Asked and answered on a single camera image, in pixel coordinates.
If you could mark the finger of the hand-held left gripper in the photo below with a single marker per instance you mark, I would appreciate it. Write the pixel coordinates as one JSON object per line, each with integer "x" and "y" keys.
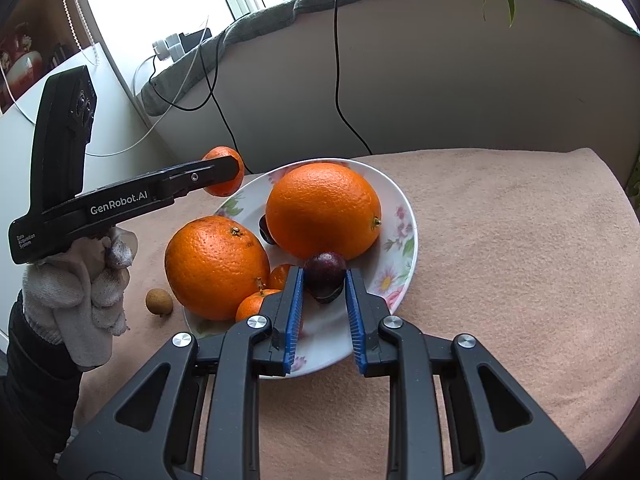
{"x": 210, "y": 172}

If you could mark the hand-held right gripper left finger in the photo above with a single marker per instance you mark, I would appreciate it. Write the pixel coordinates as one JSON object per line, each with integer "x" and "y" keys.
{"x": 294, "y": 320}

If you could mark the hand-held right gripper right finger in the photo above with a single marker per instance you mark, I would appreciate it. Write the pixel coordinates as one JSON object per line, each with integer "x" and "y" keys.
{"x": 356, "y": 320}

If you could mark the small mandarin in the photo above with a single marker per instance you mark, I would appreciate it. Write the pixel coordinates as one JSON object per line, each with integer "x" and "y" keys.
{"x": 277, "y": 277}
{"x": 252, "y": 307}
{"x": 226, "y": 189}

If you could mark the dark purple plum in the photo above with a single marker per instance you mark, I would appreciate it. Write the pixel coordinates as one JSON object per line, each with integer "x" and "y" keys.
{"x": 265, "y": 230}
{"x": 325, "y": 272}

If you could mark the white floral plate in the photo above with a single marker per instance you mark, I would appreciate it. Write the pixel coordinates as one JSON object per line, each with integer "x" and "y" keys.
{"x": 395, "y": 240}

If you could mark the large orange with brown calyx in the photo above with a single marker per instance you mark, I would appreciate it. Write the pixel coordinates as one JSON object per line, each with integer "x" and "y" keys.
{"x": 215, "y": 270}

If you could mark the large orange with small stalk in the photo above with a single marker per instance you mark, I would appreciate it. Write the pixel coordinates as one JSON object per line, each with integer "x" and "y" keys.
{"x": 320, "y": 210}

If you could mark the person's left forearm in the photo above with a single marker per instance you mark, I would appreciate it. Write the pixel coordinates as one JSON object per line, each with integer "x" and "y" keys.
{"x": 30, "y": 390}

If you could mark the person's left hand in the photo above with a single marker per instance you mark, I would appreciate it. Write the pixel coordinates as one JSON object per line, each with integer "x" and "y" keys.
{"x": 65, "y": 300}

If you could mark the red and white round object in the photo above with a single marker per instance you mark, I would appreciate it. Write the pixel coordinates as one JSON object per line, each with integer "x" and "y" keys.
{"x": 22, "y": 67}

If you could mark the white power strip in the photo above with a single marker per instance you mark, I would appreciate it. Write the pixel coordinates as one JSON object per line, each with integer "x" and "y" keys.
{"x": 167, "y": 46}

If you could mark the black plug block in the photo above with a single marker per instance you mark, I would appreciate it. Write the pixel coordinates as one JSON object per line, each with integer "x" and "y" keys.
{"x": 196, "y": 37}

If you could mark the brown longan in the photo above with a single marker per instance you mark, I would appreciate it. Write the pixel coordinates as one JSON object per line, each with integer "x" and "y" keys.
{"x": 159, "y": 302}

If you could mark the pink fleece blanket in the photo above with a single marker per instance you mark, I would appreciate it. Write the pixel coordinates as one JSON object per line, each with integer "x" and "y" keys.
{"x": 500, "y": 260}

